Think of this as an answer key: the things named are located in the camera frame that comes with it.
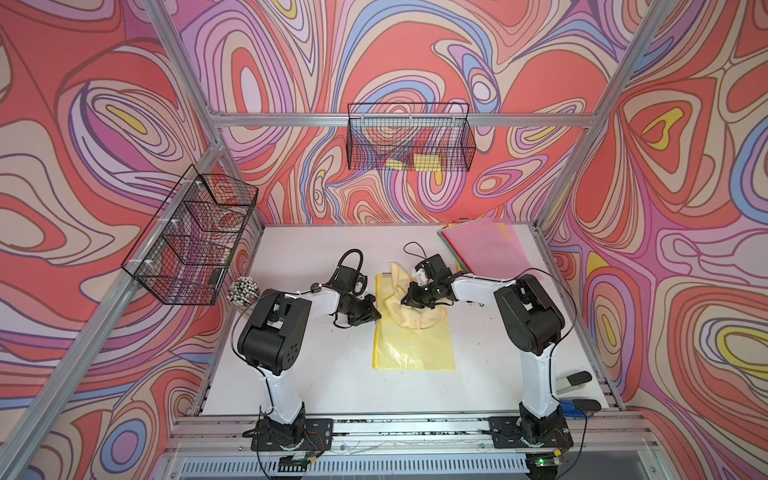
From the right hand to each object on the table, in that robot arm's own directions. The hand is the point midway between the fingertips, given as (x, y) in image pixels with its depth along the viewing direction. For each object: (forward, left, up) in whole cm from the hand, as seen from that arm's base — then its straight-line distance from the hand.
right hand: (404, 308), depth 97 cm
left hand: (-3, +7, +2) cm, 8 cm away
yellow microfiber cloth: (-5, -2, +3) cm, 6 cm away
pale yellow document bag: (-17, +3, +10) cm, 20 cm away
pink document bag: (+25, -36, 0) cm, 44 cm away
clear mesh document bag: (+28, -26, 0) cm, 38 cm away
